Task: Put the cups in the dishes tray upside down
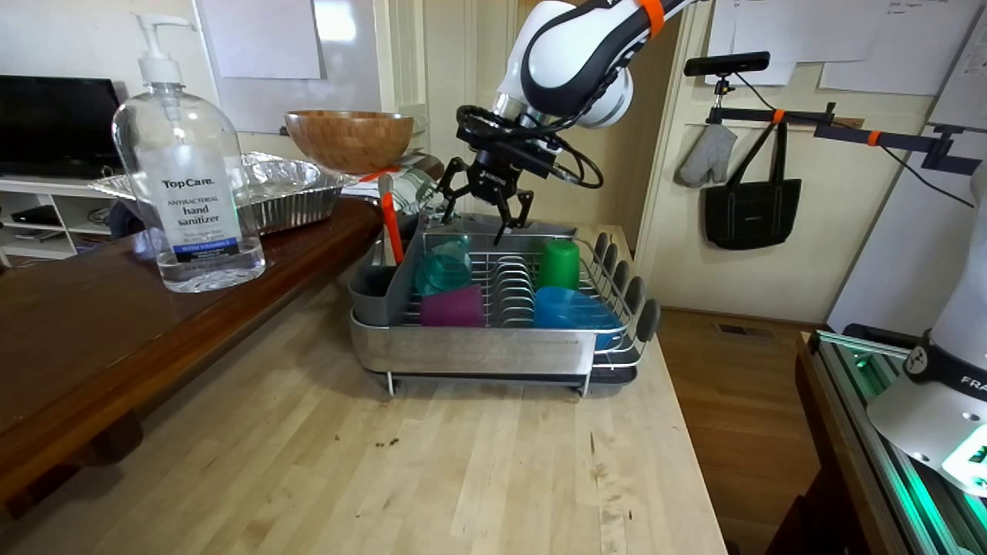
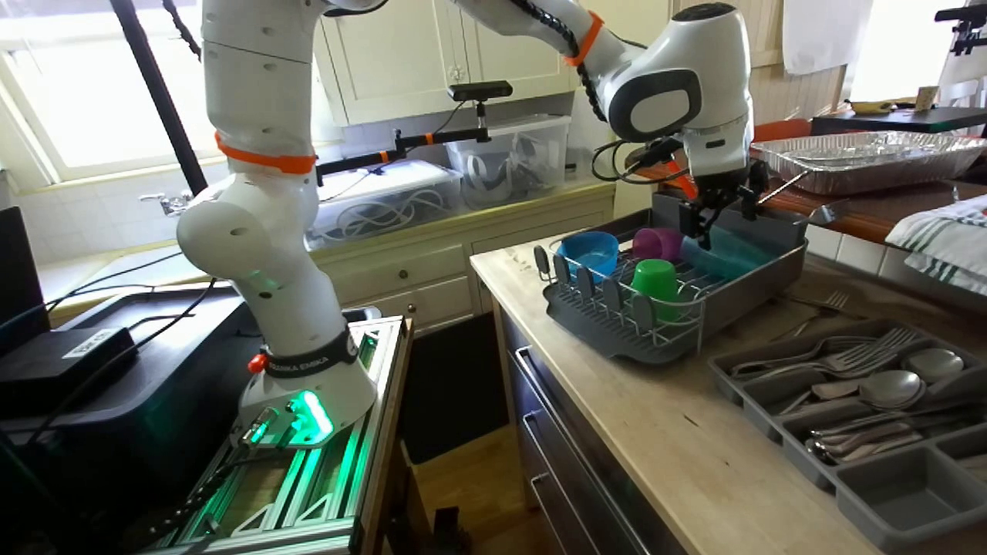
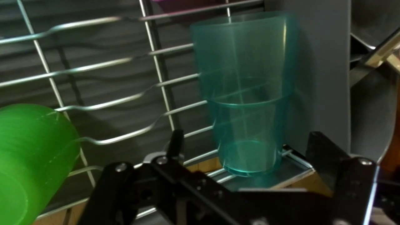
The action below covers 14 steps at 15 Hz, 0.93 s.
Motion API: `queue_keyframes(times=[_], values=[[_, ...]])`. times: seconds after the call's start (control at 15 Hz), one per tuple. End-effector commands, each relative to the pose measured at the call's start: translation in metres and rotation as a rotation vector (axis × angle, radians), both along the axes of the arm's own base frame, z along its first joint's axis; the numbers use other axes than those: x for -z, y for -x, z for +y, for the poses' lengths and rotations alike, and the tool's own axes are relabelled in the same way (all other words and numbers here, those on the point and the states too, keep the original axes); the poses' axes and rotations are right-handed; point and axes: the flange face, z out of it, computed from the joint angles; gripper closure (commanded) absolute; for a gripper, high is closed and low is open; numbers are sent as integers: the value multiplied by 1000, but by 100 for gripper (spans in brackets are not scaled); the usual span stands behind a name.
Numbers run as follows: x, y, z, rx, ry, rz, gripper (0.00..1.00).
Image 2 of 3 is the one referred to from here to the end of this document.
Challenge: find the black flat box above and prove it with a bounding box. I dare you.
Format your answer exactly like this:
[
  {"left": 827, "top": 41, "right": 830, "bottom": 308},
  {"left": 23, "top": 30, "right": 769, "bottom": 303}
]
[{"left": 0, "top": 325, "right": 141, "bottom": 420}]

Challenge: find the silver fork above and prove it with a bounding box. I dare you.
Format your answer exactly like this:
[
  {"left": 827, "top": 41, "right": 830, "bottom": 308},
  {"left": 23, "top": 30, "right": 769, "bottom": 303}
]
[{"left": 730, "top": 325, "right": 924, "bottom": 381}]

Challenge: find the kitchen island drawer front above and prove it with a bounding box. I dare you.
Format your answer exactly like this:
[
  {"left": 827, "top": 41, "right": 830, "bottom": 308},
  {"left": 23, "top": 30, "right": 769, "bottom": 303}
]
[{"left": 490, "top": 304, "right": 687, "bottom": 555}]

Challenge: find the black camera boom with clamps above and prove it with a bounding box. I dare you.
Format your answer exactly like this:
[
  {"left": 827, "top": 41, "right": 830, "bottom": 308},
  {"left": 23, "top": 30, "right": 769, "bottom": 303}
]
[{"left": 312, "top": 122, "right": 492, "bottom": 179}]

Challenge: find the black tripod pole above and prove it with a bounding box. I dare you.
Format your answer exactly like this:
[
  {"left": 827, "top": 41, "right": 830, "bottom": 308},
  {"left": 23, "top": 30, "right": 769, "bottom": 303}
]
[{"left": 107, "top": 0, "right": 212, "bottom": 198}]

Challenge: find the purple plastic cup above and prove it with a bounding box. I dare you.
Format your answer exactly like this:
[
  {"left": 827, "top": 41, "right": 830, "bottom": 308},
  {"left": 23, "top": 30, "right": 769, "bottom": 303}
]
[{"left": 628, "top": 224, "right": 686, "bottom": 265}]

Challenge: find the clear bin with cables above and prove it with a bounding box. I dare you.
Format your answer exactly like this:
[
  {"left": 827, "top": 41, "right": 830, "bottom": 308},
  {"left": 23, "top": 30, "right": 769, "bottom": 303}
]
[{"left": 307, "top": 158, "right": 464, "bottom": 245}]

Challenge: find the white hanging cloth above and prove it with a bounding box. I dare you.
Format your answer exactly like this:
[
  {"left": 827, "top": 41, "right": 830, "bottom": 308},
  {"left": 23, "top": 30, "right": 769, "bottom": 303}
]
[{"left": 780, "top": 0, "right": 879, "bottom": 76}]

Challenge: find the large silver spoon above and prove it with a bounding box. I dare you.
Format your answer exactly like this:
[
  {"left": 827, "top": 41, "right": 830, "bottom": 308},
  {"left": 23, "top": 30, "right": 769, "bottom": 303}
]
[{"left": 776, "top": 366, "right": 927, "bottom": 416}]

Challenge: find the aluminium robot pedestal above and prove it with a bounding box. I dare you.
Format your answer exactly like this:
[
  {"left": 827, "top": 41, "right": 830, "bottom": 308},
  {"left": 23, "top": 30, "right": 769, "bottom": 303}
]
[{"left": 150, "top": 312, "right": 415, "bottom": 555}]

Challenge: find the thin metal utensil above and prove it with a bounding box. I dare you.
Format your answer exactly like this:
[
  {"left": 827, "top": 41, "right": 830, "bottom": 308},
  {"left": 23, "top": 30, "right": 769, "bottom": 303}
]
[{"left": 764, "top": 167, "right": 811, "bottom": 209}]

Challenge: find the clear plastic storage bin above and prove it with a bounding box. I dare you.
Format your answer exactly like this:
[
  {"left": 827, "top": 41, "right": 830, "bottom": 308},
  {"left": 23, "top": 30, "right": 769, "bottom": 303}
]
[{"left": 440, "top": 114, "right": 574, "bottom": 205}]

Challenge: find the black flat board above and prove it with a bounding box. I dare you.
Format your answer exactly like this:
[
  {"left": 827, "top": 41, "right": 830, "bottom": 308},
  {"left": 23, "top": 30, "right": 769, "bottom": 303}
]
[{"left": 811, "top": 104, "right": 987, "bottom": 138}]

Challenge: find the silver table knife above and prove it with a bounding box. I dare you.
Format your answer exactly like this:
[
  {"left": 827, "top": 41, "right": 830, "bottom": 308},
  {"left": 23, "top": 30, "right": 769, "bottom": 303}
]
[
  {"left": 817, "top": 428, "right": 927, "bottom": 468},
  {"left": 808, "top": 412, "right": 912, "bottom": 446}
]

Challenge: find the aluminium foil tray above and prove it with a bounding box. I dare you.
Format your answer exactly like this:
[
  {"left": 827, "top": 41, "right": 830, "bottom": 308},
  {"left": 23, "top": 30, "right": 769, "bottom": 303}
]
[{"left": 750, "top": 125, "right": 987, "bottom": 200}]

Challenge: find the black monitor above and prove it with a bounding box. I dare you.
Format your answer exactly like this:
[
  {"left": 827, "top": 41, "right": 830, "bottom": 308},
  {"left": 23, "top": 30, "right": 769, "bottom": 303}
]
[{"left": 0, "top": 203, "right": 51, "bottom": 357}]

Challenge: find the green plastic cup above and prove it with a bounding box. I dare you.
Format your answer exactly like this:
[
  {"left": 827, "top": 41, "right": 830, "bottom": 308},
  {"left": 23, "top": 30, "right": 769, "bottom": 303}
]
[{"left": 628, "top": 256, "right": 686, "bottom": 308}]

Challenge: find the blue plastic cup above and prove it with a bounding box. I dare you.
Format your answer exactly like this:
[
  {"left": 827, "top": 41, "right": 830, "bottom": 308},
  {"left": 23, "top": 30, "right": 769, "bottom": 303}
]
[{"left": 554, "top": 227, "right": 624, "bottom": 288}]

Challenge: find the metal slotted spatula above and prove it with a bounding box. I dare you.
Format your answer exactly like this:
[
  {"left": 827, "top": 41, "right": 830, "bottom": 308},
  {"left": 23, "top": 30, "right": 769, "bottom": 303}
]
[{"left": 794, "top": 200, "right": 842, "bottom": 230}]

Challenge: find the grey cutlery organiser tray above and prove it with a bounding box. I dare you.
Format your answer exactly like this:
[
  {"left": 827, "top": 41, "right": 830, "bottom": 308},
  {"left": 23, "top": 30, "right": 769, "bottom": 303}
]
[{"left": 706, "top": 317, "right": 987, "bottom": 549}]

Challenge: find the white striped towel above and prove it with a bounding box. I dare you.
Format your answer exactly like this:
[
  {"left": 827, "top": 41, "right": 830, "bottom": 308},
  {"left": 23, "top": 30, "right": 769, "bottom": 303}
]
[{"left": 886, "top": 194, "right": 987, "bottom": 303}]

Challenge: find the small silver spoon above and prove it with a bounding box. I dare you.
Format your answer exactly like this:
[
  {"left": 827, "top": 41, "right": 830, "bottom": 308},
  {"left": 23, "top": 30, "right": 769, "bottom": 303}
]
[{"left": 904, "top": 346, "right": 968, "bottom": 385}]

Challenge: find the white drawer cabinet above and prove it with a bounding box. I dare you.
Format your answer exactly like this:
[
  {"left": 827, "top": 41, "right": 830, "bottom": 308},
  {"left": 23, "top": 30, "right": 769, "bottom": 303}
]
[{"left": 304, "top": 181, "right": 621, "bottom": 338}]

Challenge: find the orange silicone spatula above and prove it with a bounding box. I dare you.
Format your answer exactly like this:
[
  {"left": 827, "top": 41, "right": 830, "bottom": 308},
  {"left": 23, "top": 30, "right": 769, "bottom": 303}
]
[{"left": 654, "top": 158, "right": 702, "bottom": 205}]

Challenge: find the grey steel dish rack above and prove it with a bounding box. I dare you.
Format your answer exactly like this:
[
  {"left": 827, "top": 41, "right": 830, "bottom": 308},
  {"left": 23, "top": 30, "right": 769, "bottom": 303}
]
[{"left": 539, "top": 194, "right": 811, "bottom": 366}]

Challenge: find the black camera on stand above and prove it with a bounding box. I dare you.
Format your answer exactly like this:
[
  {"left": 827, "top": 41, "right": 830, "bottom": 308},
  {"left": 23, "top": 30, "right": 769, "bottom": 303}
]
[{"left": 932, "top": 0, "right": 987, "bottom": 60}]

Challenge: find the white wall cupboard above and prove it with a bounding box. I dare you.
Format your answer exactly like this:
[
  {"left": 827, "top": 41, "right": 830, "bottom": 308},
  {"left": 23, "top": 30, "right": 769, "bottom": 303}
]
[{"left": 316, "top": 0, "right": 587, "bottom": 128}]

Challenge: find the black stereo camera bar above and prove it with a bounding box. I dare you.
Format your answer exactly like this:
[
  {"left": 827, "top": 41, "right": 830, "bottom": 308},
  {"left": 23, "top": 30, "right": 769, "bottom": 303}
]
[{"left": 447, "top": 76, "right": 515, "bottom": 104}]

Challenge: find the brown wooden raised counter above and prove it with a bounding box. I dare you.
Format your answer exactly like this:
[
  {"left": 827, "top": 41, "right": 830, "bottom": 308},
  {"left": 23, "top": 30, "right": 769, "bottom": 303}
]
[{"left": 764, "top": 152, "right": 987, "bottom": 245}]

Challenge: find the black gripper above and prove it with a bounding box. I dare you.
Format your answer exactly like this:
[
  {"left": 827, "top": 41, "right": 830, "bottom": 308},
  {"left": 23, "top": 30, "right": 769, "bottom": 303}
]
[{"left": 676, "top": 161, "right": 775, "bottom": 250}]

